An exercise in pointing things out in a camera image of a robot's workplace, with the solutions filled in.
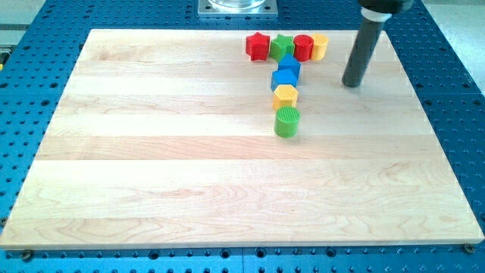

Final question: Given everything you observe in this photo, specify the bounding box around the black robot arm end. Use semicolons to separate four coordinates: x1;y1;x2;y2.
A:
358;0;414;14

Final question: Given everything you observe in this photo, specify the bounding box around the blue cube block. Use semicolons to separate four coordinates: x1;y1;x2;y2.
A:
270;69;297;91

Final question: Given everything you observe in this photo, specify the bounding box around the green star block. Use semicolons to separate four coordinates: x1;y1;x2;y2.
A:
269;34;295;62

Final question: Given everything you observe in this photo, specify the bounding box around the green cylinder block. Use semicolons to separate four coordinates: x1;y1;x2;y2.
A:
274;106;300;138

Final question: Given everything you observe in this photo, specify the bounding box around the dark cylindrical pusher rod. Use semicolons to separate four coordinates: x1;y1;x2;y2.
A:
342;8;392;87

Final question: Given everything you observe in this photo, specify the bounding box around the board clamp screw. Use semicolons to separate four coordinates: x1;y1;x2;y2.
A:
463;243;475;254
19;250;33;262

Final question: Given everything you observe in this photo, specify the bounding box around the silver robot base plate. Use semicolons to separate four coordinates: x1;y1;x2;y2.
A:
197;0;278;18

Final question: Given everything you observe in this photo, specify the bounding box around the right board clamp screw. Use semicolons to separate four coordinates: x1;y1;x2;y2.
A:
463;243;475;254

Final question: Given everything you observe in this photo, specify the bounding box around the left board clamp screw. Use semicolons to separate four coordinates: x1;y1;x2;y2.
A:
19;250;33;262

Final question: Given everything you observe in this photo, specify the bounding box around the yellow hexagon block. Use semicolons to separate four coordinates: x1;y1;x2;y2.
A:
272;84;299;111

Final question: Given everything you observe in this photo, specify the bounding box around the blue triangle block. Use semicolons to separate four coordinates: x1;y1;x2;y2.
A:
277;53;301;80

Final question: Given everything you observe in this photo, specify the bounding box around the red star block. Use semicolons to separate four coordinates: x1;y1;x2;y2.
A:
246;32;271;61

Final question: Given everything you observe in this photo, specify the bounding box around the yellow cylinder block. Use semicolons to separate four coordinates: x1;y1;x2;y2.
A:
311;33;329;61

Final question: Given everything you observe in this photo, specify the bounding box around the red cylinder block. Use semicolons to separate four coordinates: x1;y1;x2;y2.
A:
293;35;314;61

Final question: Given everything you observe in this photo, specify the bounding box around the light wooden board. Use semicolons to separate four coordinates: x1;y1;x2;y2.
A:
1;29;483;249

